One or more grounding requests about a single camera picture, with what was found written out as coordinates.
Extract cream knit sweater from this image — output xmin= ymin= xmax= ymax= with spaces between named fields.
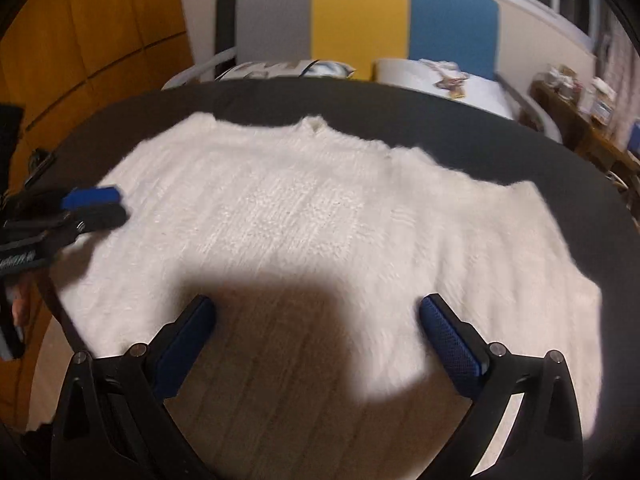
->
xmin=51 ymin=113 xmax=602 ymax=479

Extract geometric pattern pillow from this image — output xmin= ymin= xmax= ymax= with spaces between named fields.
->
xmin=216 ymin=60 xmax=356 ymax=81

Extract wooden desk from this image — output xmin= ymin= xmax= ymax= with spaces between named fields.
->
xmin=528 ymin=79 xmax=639 ymax=185

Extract person left hand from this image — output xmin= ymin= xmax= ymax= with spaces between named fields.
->
xmin=12 ymin=290 xmax=30 ymax=327

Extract grey yellow blue sofa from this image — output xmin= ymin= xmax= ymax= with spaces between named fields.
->
xmin=164 ymin=0 xmax=561 ymax=141

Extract white deer print pillow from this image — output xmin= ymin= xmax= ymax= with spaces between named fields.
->
xmin=374 ymin=58 xmax=513 ymax=119

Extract stack of boxes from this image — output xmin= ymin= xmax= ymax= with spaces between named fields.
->
xmin=587 ymin=77 xmax=616 ymax=128

